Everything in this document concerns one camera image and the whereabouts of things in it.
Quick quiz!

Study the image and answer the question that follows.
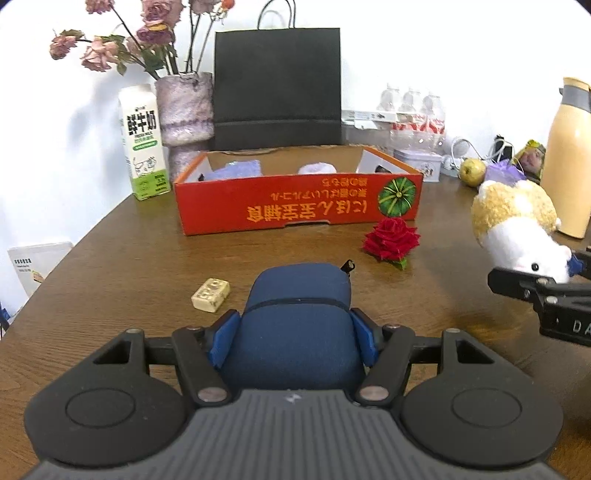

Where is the cream mahjong-style soap block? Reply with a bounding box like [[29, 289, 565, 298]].
[[191, 278, 230, 313]]

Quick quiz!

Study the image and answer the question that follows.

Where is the yellow white plush toy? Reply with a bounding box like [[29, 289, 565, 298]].
[[471, 180, 573, 283]]

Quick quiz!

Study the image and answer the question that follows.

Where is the navy blue pouch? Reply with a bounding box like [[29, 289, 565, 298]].
[[221, 263, 365, 391]]

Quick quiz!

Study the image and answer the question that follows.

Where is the red artificial rose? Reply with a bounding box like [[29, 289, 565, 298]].
[[363, 217, 421, 270]]

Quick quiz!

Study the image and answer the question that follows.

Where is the small purple knitted cloth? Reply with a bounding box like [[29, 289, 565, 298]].
[[204, 159, 263, 181]]

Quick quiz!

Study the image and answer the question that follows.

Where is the purple fluffy headband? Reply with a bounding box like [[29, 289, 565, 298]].
[[297, 162, 337, 175]]

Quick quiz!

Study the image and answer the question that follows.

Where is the yellow thermos jug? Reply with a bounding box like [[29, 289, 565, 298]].
[[541, 77, 590, 239]]

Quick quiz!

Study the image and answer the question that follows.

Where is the colourful snack packet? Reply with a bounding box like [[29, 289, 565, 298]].
[[512, 140, 546, 184]]

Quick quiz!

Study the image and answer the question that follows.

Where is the purple tissue pack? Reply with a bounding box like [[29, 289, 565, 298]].
[[485, 160, 527, 186]]

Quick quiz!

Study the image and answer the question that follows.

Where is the white round charger device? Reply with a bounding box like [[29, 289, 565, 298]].
[[441, 137, 480, 178]]

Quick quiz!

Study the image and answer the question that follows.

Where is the small grey tin box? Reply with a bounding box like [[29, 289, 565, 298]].
[[394, 149, 443, 183]]

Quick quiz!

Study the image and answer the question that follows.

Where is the red cardboard tray box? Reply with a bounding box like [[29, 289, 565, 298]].
[[174, 145, 424, 235]]

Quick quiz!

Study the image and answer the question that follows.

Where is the white green milk carton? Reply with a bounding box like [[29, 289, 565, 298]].
[[118, 84, 170, 201]]

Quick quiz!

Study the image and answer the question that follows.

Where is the right plastic water bottle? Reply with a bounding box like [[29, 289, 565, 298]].
[[420, 95, 446, 135]]

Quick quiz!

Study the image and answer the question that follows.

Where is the plastic water bottle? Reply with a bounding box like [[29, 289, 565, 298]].
[[420, 95, 446, 135], [398, 90, 423, 131], [378, 87, 402, 114]]

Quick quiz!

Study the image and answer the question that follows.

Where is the middle plastic water bottle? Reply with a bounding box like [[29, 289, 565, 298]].
[[398, 90, 423, 131]]

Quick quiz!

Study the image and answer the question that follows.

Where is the white long carton box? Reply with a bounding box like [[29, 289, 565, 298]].
[[341, 110, 398, 130]]

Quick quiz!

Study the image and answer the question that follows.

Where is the left plastic water bottle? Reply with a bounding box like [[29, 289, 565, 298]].
[[378, 87, 402, 114]]

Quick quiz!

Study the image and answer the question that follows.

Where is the purple mottled ceramic vase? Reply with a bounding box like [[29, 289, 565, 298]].
[[155, 72, 214, 181]]

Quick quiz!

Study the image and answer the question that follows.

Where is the black paper shopping bag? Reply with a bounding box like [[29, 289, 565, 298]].
[[212, 1, 342, 151]]

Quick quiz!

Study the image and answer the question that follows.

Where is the dried pink rose bouquet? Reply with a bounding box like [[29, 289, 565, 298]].
[[49, 0, 235, 80]]

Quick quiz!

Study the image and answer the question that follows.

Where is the black white cable plug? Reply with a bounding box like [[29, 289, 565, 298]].
[[489, 135, 513, 163]]

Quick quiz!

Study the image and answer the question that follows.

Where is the white wall panel box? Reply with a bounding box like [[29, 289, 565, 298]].
[[8, 242, 73, 297]]

